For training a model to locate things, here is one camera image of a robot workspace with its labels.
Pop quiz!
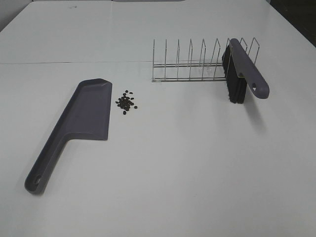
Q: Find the pile of coffee beans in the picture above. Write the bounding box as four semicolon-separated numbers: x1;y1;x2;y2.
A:
115;90;138;115

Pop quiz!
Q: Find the clear plastic tape piece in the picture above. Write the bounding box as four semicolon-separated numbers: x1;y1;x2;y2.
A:
197;63;217;78

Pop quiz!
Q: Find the metal wire rack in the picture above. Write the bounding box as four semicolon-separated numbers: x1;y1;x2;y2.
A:
151;37;260;83

